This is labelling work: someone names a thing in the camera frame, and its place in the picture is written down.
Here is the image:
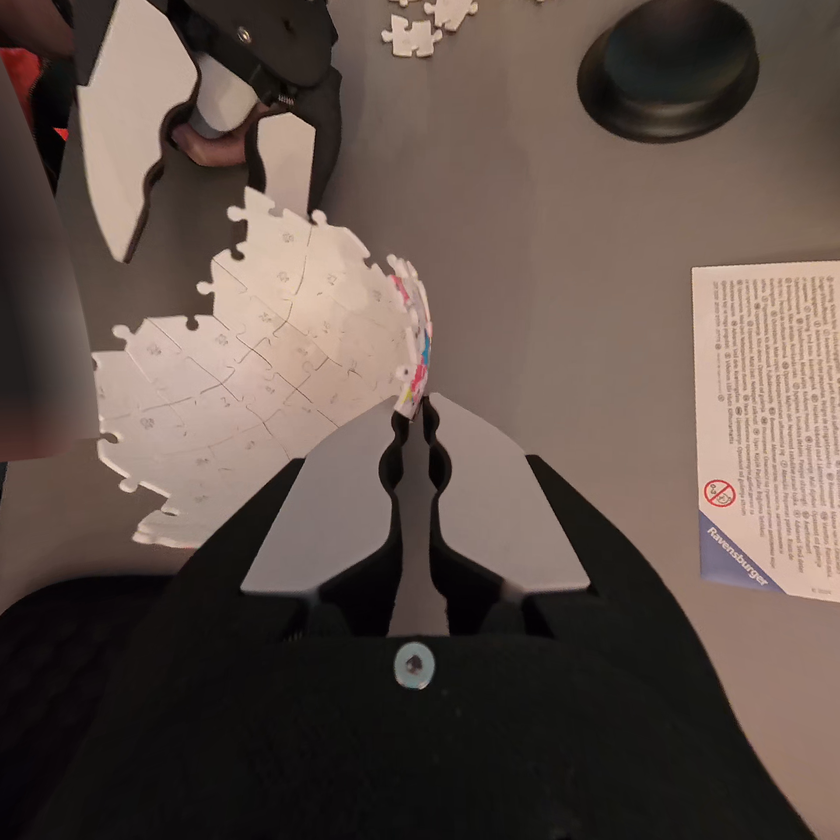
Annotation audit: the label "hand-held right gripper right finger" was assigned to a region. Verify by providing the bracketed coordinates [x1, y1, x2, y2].
[423, 392, 592, 636]

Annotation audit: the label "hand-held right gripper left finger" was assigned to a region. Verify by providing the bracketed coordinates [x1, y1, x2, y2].
[240, 395, 406, 636]

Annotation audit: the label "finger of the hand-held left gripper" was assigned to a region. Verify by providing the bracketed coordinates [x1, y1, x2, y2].
[246, 110, 318, 217]
[74, 0, 200, 265]

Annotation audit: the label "puzzle pieces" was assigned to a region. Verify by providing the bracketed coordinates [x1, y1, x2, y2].
[381, 0, 549, 60]

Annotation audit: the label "partly built puzzle ball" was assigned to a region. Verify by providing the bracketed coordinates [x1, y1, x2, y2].
[92, 185, 435, 549]

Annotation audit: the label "black round ball stand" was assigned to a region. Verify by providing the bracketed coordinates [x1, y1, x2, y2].
[576, 0, 761, 143]

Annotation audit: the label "white instruction leaflet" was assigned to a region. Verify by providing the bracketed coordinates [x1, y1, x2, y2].
[691, 259, 840, 601]

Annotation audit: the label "person's dark clothing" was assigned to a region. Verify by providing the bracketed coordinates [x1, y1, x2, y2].
[0, 574, 198, 840]

